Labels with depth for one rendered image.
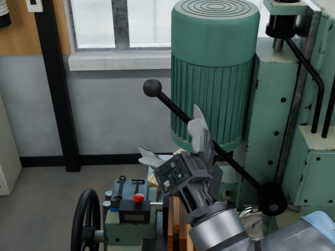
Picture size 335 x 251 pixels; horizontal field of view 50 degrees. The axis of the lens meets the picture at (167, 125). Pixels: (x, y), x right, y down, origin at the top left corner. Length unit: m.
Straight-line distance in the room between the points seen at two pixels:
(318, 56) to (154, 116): 1.82
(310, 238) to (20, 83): 2.11
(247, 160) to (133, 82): 1.54
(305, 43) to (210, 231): 0.39
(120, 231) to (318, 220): 0.59
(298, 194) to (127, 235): 0.48
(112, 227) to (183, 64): 0.49
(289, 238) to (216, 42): 0.36
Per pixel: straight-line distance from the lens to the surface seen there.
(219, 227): 0.61
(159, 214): 1.09
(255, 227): 0.92
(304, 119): 0.78
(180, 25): 0.71
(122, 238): 1.04
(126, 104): 2.39
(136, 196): 0.97
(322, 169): 0.75
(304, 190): 0.78
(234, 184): 0.95
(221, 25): 0.68
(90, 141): 2.59
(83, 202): 1.08
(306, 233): 0.58
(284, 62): 0.75
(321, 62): 0.72
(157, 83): 0.65
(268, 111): 0.79
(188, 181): 0.61
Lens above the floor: 1.71
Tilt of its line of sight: 34 degrees down
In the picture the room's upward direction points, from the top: straight up
